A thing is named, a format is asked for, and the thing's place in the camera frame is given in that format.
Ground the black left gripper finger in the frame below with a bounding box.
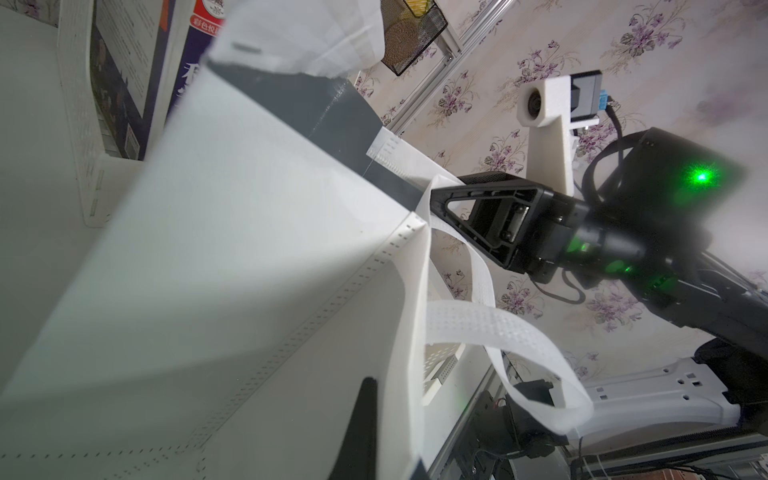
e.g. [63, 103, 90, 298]
[328, 377, 378, 480]

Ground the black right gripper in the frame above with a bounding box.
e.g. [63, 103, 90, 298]
[430, 172, 648, 282]

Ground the white insulated delivery bag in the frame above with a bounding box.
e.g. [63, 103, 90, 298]
[1, 1, 594, 479]

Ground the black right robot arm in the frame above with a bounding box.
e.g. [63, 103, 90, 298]
[430, 128, 767, 434]

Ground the white perforated plastic tray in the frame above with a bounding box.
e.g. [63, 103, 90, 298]
[422, 343, 466, 406]

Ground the white perforated file organizer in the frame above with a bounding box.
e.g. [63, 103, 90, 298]
[56, 0, 181, 228]

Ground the red white thick book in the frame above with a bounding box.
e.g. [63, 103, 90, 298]
[90, 0, 227, 161]

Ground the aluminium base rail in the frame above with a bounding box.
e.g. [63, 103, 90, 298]
[426, 354, 767, 479]

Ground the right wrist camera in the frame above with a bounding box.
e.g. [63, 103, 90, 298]
[517, 70, 603, 196]

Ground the black mesh wall basket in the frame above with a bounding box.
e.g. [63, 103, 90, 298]
[380, 0, 448, 76]

